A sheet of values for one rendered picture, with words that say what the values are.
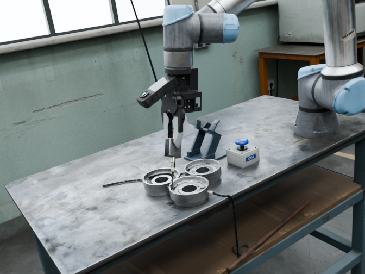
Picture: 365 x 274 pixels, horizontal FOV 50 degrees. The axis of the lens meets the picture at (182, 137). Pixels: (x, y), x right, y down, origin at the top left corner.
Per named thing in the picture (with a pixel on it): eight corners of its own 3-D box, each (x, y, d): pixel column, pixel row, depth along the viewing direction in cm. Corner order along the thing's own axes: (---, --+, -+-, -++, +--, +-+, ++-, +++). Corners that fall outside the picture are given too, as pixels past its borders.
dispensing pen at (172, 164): (162, 187, 102) (165, 126, 106) (174, 190, 105) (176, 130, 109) (168, 187, 101) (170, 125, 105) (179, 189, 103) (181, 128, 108)
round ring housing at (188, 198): (165, 208, 99) (163, 194, 98) (176, 188, 109) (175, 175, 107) (206, 209, 96) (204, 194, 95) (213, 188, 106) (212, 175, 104)
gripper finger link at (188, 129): (198, 147, 105) (196, 113, 103) (180, 150, 102) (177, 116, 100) (191, 145, 108) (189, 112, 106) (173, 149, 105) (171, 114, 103)
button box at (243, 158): (243, 169, 114) (241, 154, 113) (227, 162, 120) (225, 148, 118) (262, 160, 119) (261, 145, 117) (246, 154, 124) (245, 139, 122)
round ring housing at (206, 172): (225, 171, 115) (224, 159, 113) (218, 188, 105) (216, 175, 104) (191, 170, 118) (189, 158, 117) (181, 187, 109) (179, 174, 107)
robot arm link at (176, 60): (174, 52, 94) (157, 50, 101) (174, 71, 96) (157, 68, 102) (199, 51, 98) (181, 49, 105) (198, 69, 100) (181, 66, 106)
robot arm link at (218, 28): (225, 12, 107) (187, 12, 105) (242, 12, 97) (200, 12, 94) (224, 41, 110) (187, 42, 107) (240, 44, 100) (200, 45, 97)
